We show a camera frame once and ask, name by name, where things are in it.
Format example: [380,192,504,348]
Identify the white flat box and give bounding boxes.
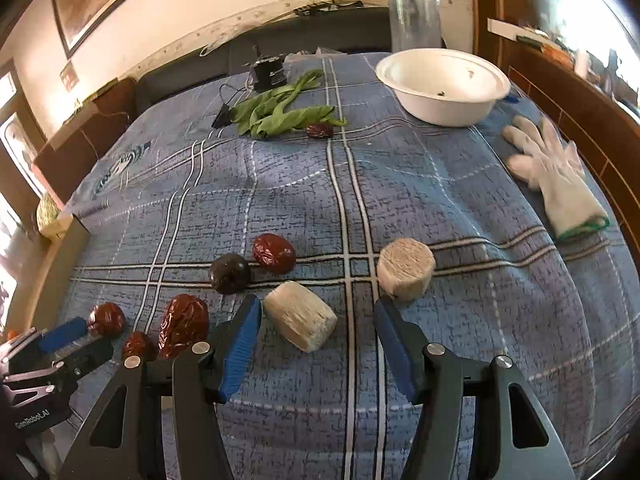
[487,17,551,43]

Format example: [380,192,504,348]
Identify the small red jujube date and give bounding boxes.
[122,331,158,361]

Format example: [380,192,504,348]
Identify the blue plaid blanket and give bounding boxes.
[50,52,640,480]

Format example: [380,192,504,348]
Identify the large wrinkled red date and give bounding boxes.
[157,294,210,359]

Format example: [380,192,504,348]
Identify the clear plastic container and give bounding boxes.
[389,0,443,53]

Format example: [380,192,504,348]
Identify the white work glove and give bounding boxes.
[502,115,611,240]

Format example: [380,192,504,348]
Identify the white bowl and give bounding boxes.
[375,48,512,127]

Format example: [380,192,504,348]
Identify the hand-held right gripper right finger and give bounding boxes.
[372,294,576,480]

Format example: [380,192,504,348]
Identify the yellow woven object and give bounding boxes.
[36,195,62,238]

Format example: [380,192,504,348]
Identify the white cylindrical yam chunk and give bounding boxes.
[376,239,436,302]
[263,281,338,352]

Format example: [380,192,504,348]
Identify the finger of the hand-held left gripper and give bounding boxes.
[51,338,114,384]
[37,317,92,354]

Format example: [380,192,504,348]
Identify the dark headboard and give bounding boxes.
[135,10,391,108]

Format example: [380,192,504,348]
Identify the brown wooden cabinet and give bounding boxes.
[32,77,138,206]

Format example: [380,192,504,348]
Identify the green leafy vegetable bunch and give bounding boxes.
[231,69,347,140]

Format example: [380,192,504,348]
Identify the black electronic device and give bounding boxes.
[250,57,288,93]

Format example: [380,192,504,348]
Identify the dark purple round fruit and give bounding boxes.
[208,254,252,295]

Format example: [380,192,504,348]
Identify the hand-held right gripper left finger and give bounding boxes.
[60,294,263,480]

